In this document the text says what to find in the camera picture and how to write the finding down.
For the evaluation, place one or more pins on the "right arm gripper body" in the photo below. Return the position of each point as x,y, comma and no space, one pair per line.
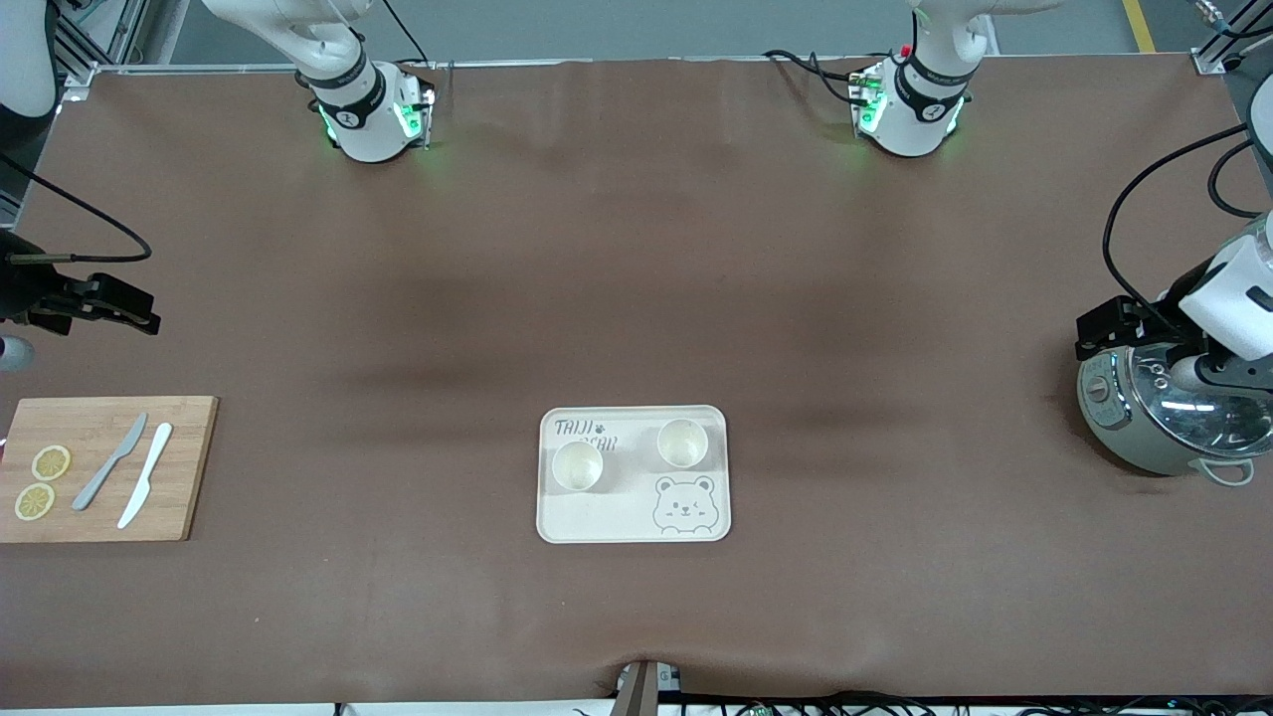
22,287

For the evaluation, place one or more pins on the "white IKEA cup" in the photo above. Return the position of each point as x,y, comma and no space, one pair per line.
578,465
682,444

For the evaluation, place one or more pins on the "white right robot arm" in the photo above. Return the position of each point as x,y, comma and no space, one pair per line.
363,119

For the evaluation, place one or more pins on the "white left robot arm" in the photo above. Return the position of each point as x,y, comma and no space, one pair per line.
920,109

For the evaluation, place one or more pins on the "grey-green cooking pot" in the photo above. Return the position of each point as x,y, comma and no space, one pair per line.
1134,428

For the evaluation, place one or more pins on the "glass pot lid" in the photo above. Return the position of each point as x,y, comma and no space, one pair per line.
1223,418

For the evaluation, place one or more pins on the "grey plastic knife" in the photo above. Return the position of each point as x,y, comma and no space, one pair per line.
111,462

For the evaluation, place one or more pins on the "bamboo cutting board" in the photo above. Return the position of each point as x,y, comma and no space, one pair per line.
179,467

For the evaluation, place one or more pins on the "white plastic knife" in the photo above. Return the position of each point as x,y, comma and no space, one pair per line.
147,477

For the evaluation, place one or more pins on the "yellow lemon slice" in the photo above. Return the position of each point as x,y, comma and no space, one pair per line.
51,462
35,501

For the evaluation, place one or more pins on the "green-lit left base box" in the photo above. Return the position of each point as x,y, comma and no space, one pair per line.
867,99

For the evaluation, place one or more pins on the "green-lit base box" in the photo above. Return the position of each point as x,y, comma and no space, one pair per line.
867,99
413,114

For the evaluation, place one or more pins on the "green-lit right base box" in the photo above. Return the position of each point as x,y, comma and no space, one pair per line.
413,114

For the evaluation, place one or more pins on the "brown table cover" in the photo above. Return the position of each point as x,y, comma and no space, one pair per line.
636,278

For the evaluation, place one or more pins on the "cream bear print tray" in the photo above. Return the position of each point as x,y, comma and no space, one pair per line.
636,507

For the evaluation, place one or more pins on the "aluminium frame profile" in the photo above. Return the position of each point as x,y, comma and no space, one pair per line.
1228,35
119,30

